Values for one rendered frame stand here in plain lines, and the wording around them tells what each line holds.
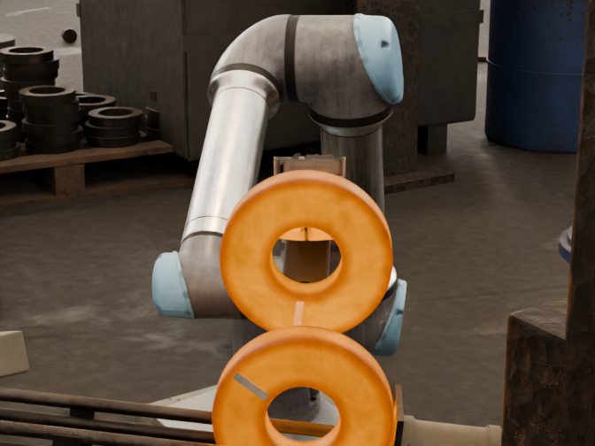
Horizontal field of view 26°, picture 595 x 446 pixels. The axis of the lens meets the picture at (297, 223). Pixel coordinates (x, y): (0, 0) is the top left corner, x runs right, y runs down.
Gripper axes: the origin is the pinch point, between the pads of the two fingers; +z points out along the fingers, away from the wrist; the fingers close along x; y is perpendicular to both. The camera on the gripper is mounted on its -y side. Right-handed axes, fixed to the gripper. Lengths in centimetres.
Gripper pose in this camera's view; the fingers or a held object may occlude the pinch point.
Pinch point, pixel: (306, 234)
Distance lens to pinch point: 116.9
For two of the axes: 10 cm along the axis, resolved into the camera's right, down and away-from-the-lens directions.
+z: -0.4, 0.5, -10.0
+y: 0.0, -10.0, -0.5
